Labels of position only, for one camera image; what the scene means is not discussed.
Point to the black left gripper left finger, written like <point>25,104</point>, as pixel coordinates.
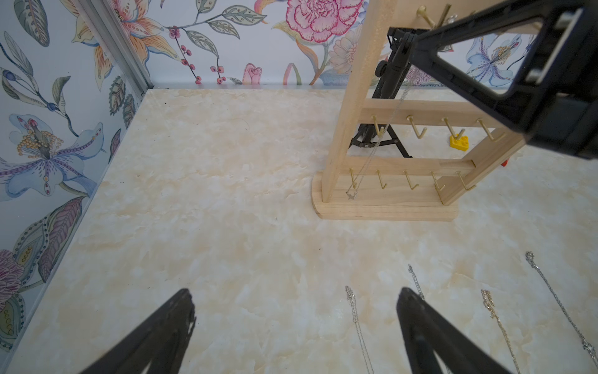
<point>157,345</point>

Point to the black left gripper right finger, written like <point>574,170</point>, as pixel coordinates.
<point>430,338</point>

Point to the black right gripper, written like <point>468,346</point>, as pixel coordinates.
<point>530,65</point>

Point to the yellow toy brick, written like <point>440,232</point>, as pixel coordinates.
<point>460,144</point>

